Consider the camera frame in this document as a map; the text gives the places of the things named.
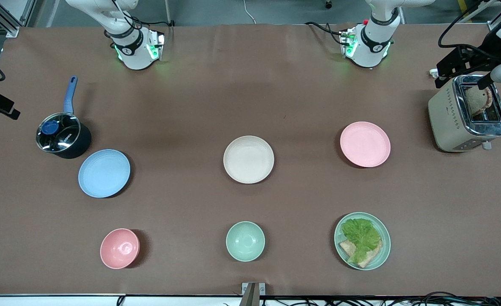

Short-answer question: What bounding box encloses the toast slice in toaster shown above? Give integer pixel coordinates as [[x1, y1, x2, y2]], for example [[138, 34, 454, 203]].
[[464, 86, 493, 116]]

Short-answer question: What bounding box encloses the beige chrome toaster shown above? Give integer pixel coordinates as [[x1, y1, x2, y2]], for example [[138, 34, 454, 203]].
[[428, 74, 501, 153]]

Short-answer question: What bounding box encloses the glass lid with blue knob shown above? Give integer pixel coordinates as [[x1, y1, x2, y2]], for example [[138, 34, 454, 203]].
[[36, 112, 82, 153]]

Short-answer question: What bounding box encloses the pink plate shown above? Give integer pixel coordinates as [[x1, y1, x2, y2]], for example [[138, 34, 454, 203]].
[[340, 122, 392, 168]]

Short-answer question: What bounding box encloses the blue plate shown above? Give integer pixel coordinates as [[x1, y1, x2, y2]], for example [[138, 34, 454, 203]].
[[78, 149, 131, 198]]

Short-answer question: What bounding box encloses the pink bowl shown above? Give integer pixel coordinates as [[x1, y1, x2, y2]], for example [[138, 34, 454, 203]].
[[100, 228, 140, 269]]

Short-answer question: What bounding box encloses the green lettuce leaf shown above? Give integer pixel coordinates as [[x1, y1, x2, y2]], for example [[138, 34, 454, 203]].
[[341, 218, 382, 264]]

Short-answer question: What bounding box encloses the green plate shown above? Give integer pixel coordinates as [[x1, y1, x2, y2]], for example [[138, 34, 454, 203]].
[[334, 212, 392, 271]]

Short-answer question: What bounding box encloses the brown bread slice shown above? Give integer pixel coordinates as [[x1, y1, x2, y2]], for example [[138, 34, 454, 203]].
[[353, 240, 383, 269], [339, 239, 358, 257]]

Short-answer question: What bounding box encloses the large table cover mat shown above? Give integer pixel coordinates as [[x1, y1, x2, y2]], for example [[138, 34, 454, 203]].
[[0, 23, 501, 297]]

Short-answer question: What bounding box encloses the beige plate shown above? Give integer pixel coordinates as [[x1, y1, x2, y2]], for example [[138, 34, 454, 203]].
[[223, 135, 275, 184]]

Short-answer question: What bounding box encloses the green bowl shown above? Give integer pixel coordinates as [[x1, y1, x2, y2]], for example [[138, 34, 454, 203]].
[[226, 221, 266, 262]]

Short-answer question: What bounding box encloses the dark saucepan with blue handle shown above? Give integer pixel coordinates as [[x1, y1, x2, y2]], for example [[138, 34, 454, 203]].
[[36, 76, 92, 160]]

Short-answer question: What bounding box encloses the aluminium frame profile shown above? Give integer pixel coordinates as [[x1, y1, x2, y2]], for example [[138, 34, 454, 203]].
[[0, 0, 37, 39]]

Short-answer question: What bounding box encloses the black left arm base cable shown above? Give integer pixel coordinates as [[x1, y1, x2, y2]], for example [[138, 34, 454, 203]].
[[305, 21, 345, 45]]

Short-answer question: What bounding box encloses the black arm base cable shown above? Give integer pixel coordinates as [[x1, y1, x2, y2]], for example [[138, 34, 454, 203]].
[[110, 0, 175, 28], [305, 21, 345, 45]]

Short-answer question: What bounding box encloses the black right arm base cable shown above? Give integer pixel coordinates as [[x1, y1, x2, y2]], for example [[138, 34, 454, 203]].
[[110, 0, 175, 28]]

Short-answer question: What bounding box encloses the white cable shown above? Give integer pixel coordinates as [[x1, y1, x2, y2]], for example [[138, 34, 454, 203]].
[[242, 0, 256, 25]]

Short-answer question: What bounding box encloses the black cable bundle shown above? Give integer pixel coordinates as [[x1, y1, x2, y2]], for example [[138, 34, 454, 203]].
[[272, 291, 501, 306]]

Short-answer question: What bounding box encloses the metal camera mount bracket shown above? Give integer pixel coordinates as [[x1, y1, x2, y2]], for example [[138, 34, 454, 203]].
[[241, 282, 266, 306]]

